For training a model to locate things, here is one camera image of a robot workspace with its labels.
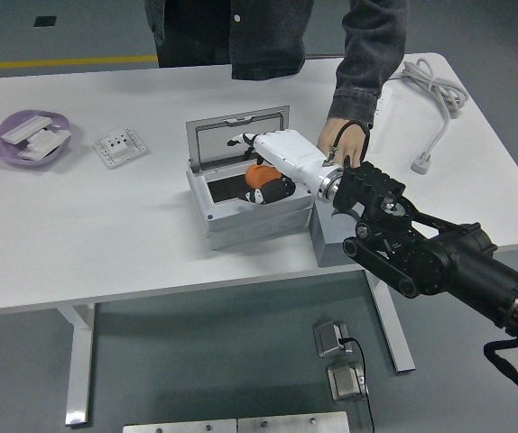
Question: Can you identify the grey cube with round hole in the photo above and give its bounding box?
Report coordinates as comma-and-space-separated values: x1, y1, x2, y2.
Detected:
309, 200, 368, 268

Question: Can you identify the orange cylinder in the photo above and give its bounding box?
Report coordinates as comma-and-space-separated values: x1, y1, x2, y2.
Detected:
245, 163, 282, 189

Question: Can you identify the metal floor socket box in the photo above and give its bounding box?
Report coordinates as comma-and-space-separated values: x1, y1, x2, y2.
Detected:
326, 360, 369, 402
311, 319, 350, 359

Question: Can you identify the person's left hand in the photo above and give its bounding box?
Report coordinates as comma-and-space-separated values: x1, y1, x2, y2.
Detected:
316, 117, 372, 169

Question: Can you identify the long white terminal block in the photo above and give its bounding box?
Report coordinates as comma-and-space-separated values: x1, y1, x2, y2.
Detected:
0, 115, 53, 145

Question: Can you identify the white plastic clip piece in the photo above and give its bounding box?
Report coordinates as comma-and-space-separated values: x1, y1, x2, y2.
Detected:
24, 127, 71, 152

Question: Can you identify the person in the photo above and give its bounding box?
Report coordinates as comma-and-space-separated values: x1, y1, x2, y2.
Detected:
143, 0, 308, 81

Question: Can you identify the grey electrical box with lid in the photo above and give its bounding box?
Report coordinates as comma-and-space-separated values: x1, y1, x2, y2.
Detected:
184, 106, 314, 252

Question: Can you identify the metal base plate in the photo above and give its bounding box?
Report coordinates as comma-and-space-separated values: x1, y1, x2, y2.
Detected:
236, 410, 350, 433
122, 419, 238, 433

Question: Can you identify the purple plate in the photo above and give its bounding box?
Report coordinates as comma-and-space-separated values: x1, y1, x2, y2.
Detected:
0, 109, 71, 170

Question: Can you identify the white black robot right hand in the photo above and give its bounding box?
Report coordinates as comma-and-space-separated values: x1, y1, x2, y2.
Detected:
226, 129, 346, 207

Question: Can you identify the white table leg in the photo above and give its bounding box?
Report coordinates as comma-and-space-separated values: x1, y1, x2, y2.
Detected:
55, 302, 97, 428
366, 270, 417, 374

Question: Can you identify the yellow floor tape line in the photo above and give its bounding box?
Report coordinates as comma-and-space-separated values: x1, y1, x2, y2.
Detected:
0, 54, 159, 71

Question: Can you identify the black floor cable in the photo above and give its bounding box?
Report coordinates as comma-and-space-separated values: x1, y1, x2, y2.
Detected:
338, 336, 376, 433

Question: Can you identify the grey power cord with plug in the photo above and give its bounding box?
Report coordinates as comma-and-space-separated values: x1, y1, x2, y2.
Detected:
387, 57, 470, 175

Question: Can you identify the flat white plastic piece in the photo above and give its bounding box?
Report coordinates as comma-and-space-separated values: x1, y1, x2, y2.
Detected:
16, 146, 60, 161

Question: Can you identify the white wall socket panel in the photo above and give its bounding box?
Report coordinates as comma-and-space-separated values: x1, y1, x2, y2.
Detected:
92, 127, 148, 170

